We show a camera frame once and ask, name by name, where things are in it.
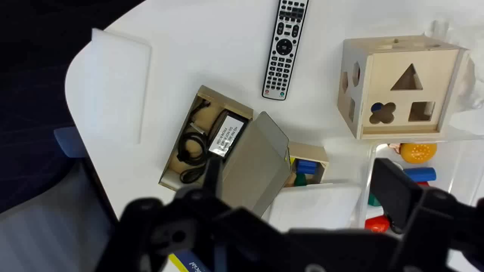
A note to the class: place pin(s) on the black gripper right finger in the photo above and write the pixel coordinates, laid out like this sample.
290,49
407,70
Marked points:
398,194

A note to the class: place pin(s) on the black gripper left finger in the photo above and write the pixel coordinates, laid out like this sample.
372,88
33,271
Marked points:
212,176

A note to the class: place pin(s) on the green toy block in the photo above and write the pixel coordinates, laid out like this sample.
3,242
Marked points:
373,200

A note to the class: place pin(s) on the blue toy cylinder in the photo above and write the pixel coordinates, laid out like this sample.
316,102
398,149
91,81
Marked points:
420,174

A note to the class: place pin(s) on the red toy block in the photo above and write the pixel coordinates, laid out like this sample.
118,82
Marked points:
378,224

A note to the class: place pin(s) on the open cardboard box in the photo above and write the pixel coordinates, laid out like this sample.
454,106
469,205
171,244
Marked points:
251,161

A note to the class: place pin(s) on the black power adapter white label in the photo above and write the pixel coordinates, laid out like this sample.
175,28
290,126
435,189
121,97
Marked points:
227,134

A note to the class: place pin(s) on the yellow toy ball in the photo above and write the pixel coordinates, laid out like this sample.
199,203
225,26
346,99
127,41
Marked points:
417,152

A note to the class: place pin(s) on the colourful toy blocks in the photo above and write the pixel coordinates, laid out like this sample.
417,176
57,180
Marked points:
454,171

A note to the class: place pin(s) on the blue and yellow box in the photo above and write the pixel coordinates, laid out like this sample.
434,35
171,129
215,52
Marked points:
189,264

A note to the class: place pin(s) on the wooden shape sorter cube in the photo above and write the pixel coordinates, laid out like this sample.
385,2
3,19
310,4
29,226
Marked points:
398,88

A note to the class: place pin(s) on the white foam sheet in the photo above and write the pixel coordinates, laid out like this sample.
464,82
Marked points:
110,85

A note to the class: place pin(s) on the black remote control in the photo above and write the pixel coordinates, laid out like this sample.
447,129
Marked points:
284,50

